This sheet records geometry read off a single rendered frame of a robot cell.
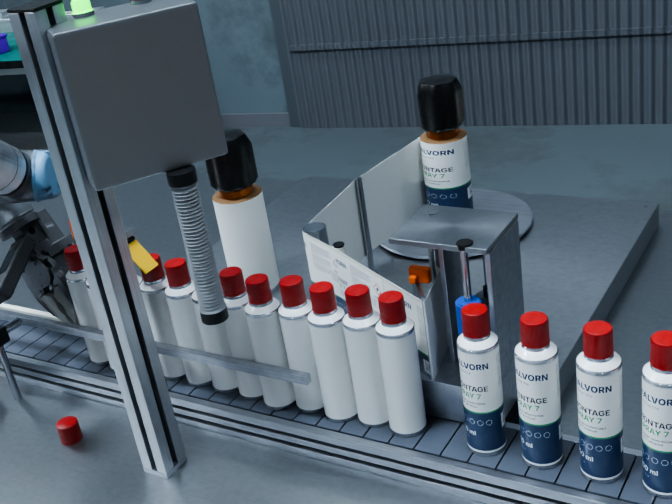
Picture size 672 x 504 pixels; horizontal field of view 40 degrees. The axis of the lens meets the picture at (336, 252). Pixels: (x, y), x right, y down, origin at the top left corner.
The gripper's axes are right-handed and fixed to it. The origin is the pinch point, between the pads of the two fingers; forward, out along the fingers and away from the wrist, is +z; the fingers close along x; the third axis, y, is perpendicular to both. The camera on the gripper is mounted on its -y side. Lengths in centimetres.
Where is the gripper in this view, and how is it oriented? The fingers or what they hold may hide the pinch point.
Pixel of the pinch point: (78, 327)
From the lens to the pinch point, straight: 162.5
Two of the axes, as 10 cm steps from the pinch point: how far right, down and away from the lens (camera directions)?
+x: -6.7, 3.5, 6.6
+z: 5.5, 8.2, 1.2
